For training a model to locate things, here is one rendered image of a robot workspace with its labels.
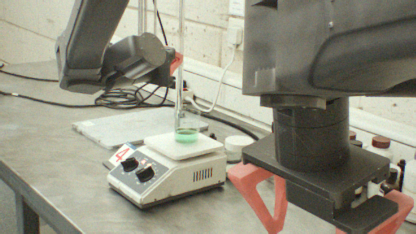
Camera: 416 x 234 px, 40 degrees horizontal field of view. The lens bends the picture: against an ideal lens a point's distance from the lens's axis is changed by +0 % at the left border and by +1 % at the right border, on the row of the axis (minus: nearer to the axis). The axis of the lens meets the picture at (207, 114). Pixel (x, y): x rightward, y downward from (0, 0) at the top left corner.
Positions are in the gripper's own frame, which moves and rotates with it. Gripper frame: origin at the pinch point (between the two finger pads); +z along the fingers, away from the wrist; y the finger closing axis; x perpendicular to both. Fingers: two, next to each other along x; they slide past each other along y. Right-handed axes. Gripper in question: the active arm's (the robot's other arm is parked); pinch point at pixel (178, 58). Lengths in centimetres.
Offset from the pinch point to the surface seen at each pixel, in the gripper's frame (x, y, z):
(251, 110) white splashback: 21.0, 8.4, 43.3
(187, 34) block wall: 6, 42, 57
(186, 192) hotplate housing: 24.5, -6.1, -3.7
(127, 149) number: 22.3, 14.0, 1.1
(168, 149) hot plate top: 16.7, -1.8, -4.3
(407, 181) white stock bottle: 18.0, -41.1, 15.0
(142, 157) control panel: 19.4, 3.5, -5.8
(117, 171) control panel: 22.0, 6.6, -9.5
